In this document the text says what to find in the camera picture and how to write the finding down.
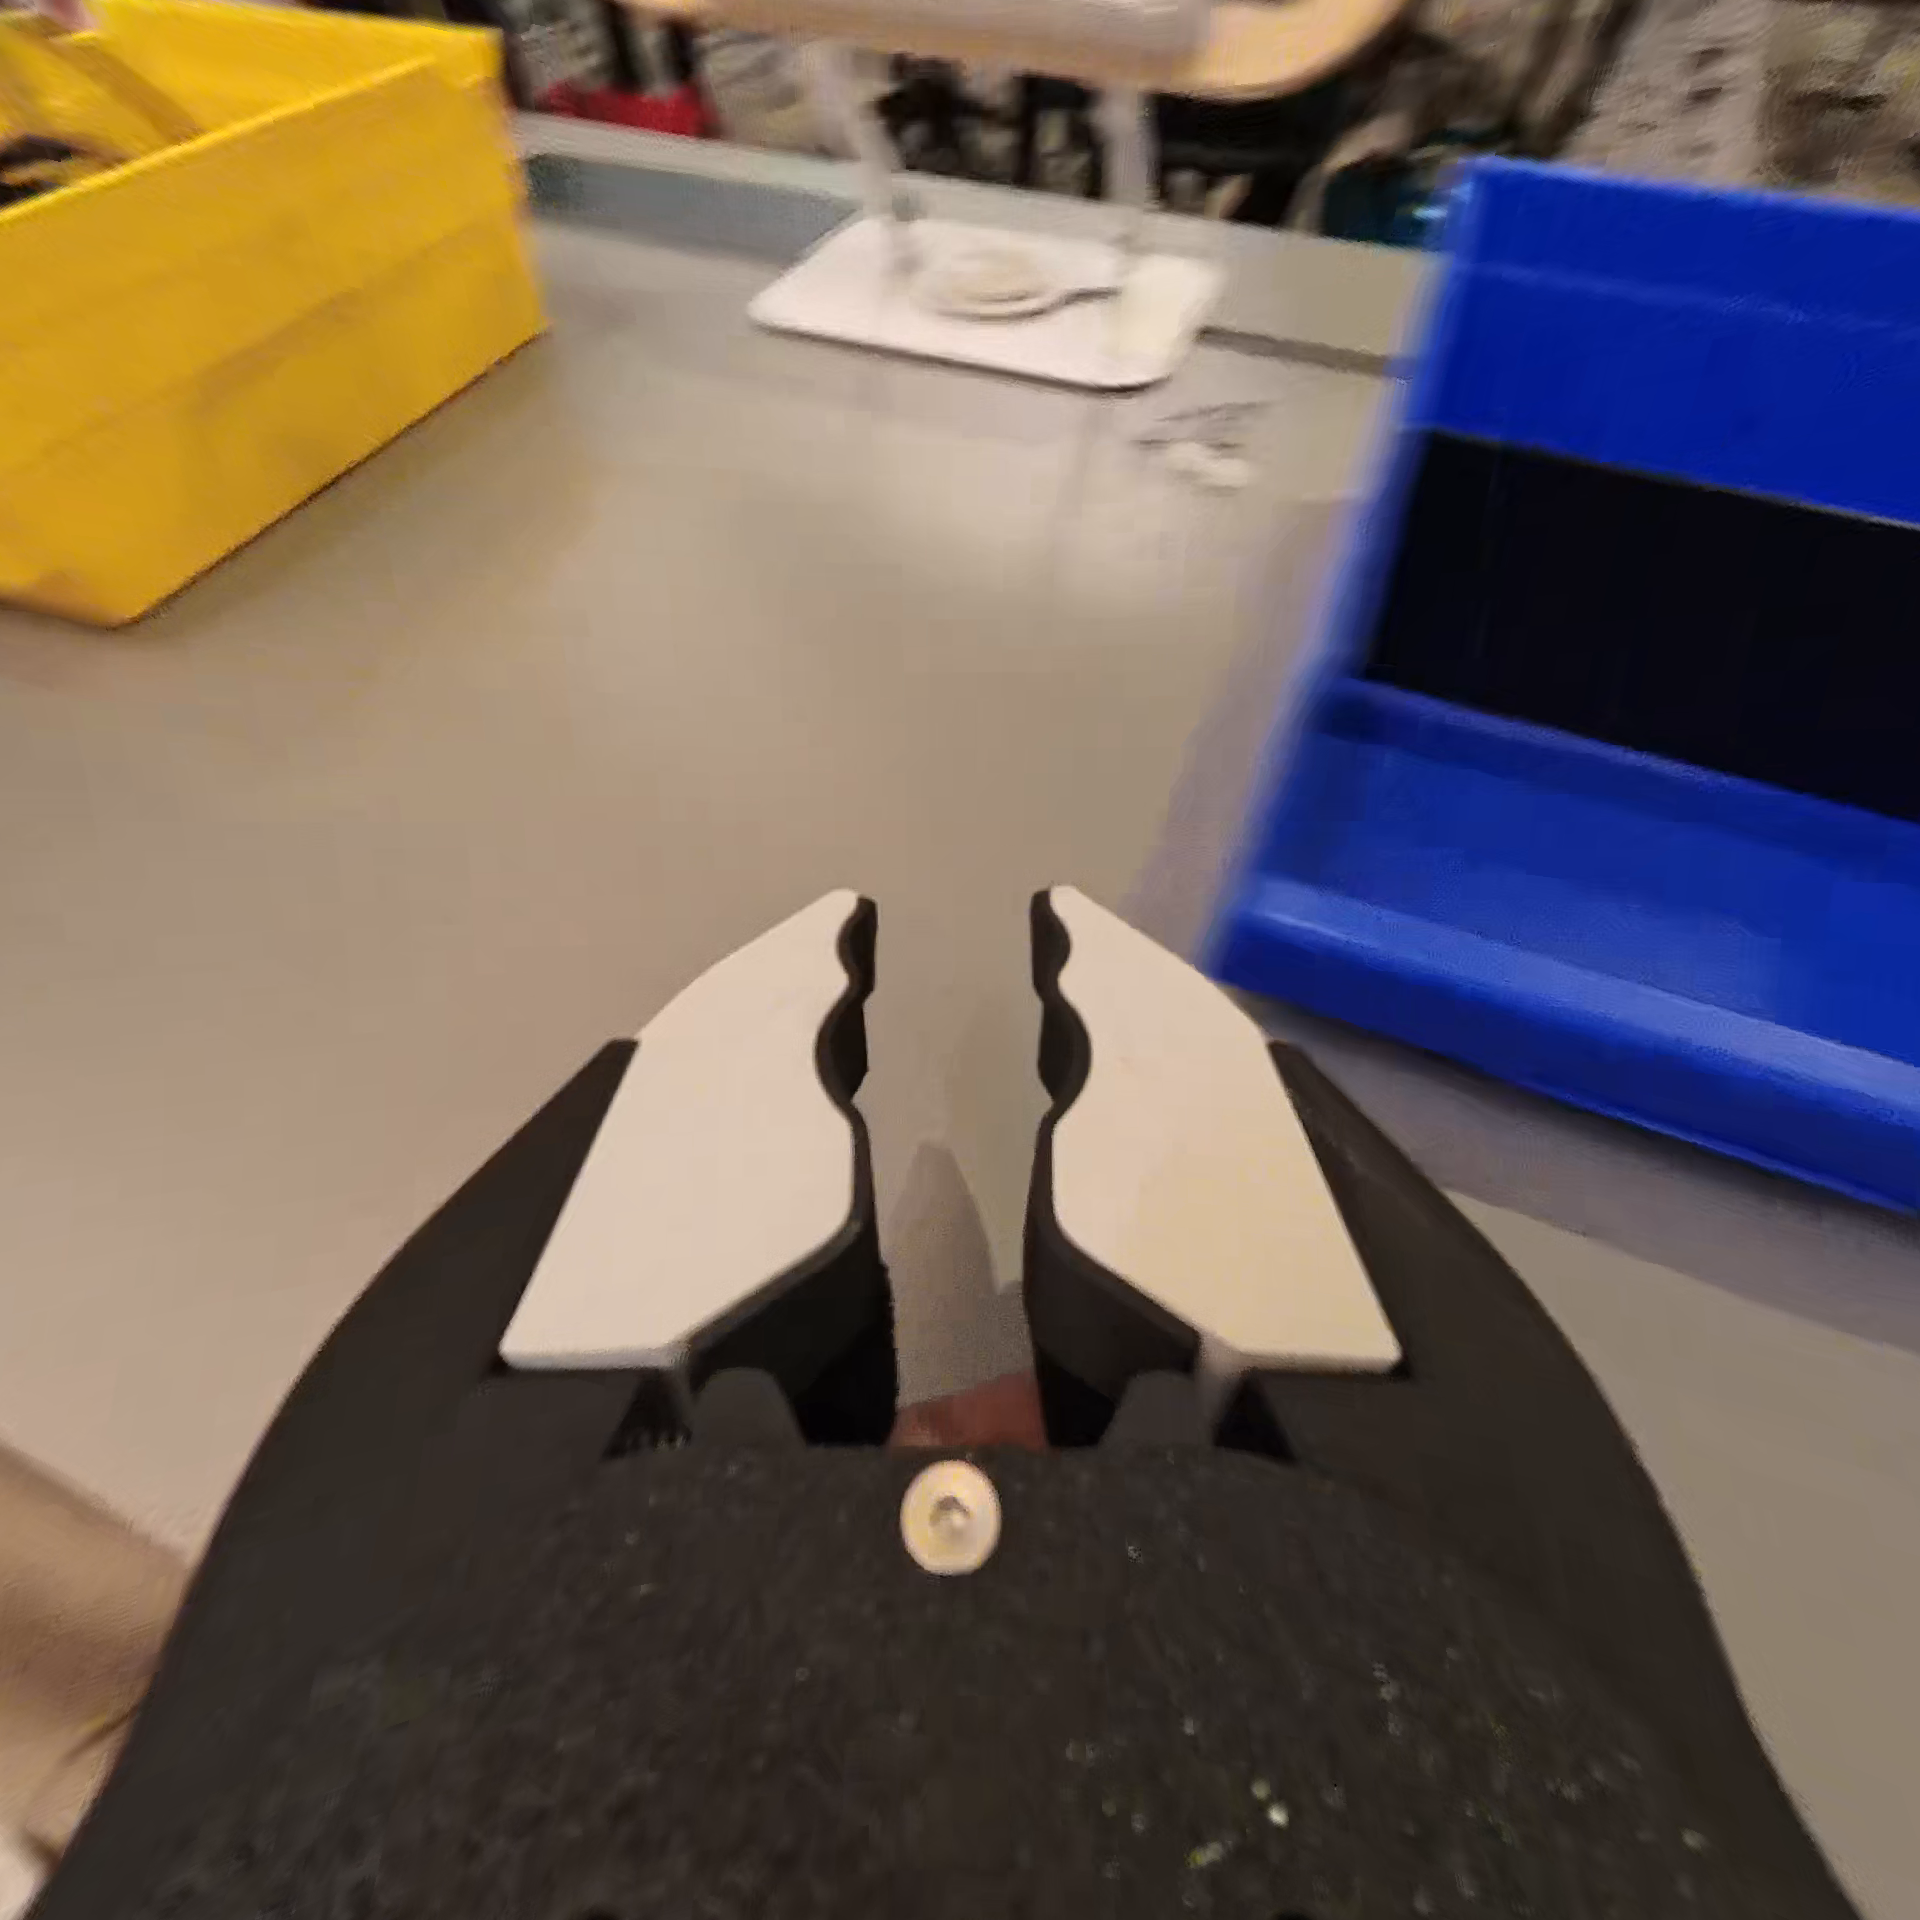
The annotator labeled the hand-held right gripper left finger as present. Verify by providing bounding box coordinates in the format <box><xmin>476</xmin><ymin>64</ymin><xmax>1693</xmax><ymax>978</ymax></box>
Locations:
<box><xmin>496</xmin><ymin>891</ymin><xmax>900</xmax><ymax>1444</ymax></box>

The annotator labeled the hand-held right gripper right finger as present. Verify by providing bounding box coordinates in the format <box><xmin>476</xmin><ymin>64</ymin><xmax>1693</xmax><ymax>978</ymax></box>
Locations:
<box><xmin>1024</xmin><ymin>883</ymin><xmax>1405</xmax><ymax>1446</ymax></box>

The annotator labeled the blue storage bin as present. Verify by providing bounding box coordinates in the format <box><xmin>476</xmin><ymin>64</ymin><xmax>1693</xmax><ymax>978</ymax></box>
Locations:
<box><xmin>1208</xmin><ymin>157</ymin><xmax>1920</xmax><ymax>1210</ymax></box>

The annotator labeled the yellow storage bin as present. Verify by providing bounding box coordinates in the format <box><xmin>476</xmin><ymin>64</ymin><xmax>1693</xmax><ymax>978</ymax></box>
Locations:
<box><xmin>0</xmin><ymin>0</ymin><xmax>545</xmax><ymax>629</ymax></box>

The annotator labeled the grey desk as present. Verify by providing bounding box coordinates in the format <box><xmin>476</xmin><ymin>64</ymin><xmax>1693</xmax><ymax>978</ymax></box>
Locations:
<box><xmin>0</xmin><ymin>113</ymin><xmax>1920</xmax><ymax>1920</ymax></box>

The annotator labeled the black divider of blue bin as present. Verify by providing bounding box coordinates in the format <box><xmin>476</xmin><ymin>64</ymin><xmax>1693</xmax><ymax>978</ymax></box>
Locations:
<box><xmin>1357</xmin><ymin>427</ymin><xmax>1920</xmax><ymax>827</ymax></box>

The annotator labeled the white stand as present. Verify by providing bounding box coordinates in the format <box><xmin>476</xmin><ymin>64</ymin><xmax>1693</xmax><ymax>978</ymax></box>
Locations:
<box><xmin>748</xmin><ymin>0</ymin><xmax>1226</xmax><ymax>395</ymax></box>

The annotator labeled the small black wire scrap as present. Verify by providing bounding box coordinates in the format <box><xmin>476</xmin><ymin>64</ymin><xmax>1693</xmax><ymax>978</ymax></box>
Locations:
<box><xmin>1132</xmin><ymin>403</ymin><xmax>1265</xmax><ymax>490</ymax></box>

